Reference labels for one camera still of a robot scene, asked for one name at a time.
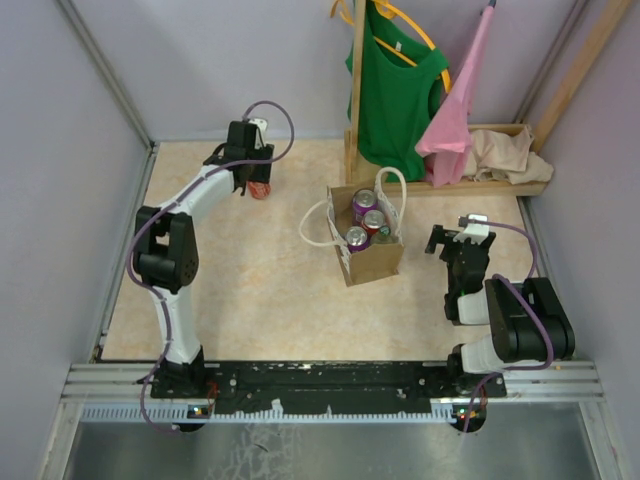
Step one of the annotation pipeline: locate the red cola can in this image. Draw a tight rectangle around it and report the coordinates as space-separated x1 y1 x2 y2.
247 182 271 200

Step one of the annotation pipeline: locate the purple soda can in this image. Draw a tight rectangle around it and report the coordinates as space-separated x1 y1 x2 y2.
344 225 370 253
352 189 378 225

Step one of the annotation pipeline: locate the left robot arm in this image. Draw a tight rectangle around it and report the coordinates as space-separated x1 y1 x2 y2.
128 117 274 397

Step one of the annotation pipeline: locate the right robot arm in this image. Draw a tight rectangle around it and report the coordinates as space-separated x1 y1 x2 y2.
425 218 576 396

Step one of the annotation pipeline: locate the brown canvas tote bag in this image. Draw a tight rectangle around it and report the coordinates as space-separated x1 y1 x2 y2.
298 167 407 286

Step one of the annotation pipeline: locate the green glass bottle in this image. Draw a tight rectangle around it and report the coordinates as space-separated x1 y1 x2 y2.
370 225 399 245

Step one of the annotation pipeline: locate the red soda can right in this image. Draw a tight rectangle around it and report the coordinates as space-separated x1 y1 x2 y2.
360 209 387 236

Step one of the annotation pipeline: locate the purple soda can front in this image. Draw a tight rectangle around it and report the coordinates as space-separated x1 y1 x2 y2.
344 225 370 253

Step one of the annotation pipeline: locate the beige crumpled cloth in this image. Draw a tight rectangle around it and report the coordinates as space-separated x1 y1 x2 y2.
463 126 554 185

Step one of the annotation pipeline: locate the pink shirt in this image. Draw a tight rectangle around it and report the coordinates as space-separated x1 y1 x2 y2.
415 1 496 188

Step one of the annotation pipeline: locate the green tank top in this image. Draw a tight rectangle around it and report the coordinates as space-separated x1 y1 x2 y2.
358 1 449 182

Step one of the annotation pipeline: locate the yellow clothes hanger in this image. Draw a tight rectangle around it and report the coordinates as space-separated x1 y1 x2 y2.
329 0 453 93

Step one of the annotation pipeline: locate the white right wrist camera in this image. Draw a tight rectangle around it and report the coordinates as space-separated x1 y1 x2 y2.
454 214 490 245

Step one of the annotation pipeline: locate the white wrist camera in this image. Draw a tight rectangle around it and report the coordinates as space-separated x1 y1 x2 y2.
454 214 490 245
248 117 268 150

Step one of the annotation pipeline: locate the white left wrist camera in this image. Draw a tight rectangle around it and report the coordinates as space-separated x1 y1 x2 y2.
248 117 268 150

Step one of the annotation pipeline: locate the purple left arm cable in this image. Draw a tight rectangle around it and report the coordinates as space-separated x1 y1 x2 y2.
127 100 296 435

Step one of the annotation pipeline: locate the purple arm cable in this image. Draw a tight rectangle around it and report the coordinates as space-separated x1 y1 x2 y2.
127 100 296 435
462 215 556 435

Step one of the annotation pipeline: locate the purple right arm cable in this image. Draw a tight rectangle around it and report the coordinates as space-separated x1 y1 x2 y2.
462 215 556 435

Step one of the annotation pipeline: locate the aluminium rail frame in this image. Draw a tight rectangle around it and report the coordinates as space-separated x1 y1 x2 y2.
62 361 605 404

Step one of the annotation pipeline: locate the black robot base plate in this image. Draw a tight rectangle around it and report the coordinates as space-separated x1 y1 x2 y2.
151 361 483 415

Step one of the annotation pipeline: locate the wooden clothes rack frame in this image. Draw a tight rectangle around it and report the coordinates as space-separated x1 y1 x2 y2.
330 0 634 197

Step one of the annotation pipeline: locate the white cable duct strip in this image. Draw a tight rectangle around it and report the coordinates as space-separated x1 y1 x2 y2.
81 400 457 425

